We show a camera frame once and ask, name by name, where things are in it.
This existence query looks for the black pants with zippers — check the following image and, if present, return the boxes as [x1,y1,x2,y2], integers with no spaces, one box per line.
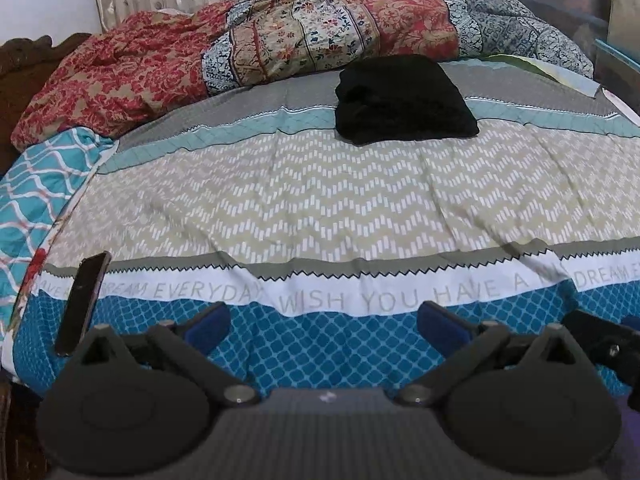
[335,54,480,146]

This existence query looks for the patchwork floral quilt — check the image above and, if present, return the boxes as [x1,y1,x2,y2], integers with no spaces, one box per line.
[10,0,593,151]

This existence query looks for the black smartphone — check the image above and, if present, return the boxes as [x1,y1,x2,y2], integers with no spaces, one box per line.
[53,252,112,356]

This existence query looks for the teal lattice pillow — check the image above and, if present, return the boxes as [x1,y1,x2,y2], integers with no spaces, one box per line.
[1,127,117,333]

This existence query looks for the light green yellow cloth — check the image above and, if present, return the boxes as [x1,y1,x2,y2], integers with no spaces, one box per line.
[485,54,601,98]

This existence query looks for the carved wooden headboard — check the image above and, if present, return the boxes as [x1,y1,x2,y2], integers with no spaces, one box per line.
[0,32,90,176]

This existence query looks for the patterned bedspread with text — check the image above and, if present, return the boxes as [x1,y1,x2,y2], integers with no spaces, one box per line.
[1,60,639,392]

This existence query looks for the cardboard box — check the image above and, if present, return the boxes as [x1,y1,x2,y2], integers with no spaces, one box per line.
[608,0,640,60]

